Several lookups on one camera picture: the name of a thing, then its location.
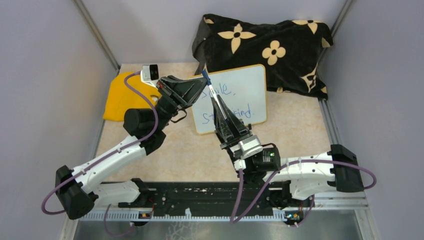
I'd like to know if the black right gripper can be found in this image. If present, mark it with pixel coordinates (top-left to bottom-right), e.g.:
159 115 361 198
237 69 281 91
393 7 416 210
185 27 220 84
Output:
213 95 256 175

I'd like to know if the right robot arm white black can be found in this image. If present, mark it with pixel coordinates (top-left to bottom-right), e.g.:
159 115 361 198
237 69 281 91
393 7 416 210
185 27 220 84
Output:
211 96 365 206

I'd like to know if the yellow framed whiteboard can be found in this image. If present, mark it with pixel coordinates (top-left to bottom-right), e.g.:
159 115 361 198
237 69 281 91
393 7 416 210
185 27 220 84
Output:
191 64 268 135

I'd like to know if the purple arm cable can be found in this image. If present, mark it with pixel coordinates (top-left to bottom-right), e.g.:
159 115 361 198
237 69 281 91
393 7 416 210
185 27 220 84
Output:
229 159 378 229
41 71 160 238

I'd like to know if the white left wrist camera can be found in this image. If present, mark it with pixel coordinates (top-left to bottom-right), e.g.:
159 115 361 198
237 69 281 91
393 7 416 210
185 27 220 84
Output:
140 64 159 88

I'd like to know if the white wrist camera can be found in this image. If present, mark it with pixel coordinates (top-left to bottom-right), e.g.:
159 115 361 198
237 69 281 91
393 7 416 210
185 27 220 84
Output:
140 64 159 88
230 135 263 171

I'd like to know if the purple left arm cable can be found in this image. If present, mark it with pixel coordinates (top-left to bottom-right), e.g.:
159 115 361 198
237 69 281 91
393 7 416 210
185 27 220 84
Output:
41 71 160 238

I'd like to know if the white blue marker pen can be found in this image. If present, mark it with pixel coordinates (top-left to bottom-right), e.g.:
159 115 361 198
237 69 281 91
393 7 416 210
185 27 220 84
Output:
207 84 229 130

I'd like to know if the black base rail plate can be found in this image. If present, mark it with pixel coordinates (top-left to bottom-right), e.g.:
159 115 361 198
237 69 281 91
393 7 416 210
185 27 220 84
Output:
118 179 312 217

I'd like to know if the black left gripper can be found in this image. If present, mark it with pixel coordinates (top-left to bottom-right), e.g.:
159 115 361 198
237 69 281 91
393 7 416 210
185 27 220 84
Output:
154 75 212 131

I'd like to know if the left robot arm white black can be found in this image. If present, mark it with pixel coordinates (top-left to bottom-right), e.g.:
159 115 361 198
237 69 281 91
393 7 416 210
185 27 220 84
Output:
49 71 212 220

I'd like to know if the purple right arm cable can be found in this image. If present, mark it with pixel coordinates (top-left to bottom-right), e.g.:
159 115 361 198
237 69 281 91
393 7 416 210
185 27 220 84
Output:
229 159 378 229

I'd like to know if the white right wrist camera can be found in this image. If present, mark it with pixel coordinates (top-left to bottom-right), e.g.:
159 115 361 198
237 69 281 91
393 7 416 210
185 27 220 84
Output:
230 135 263 171

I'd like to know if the white perforated cable tray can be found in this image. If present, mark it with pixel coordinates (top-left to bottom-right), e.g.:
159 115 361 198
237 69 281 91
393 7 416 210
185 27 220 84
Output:
79 208 288 223

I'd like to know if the black floral blanket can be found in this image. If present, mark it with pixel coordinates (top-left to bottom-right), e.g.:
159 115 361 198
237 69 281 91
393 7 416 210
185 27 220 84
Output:
191 14 334 100

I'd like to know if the blue marker cap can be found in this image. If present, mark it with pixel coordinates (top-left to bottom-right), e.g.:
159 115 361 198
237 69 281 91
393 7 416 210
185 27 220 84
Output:
201 69 212 86

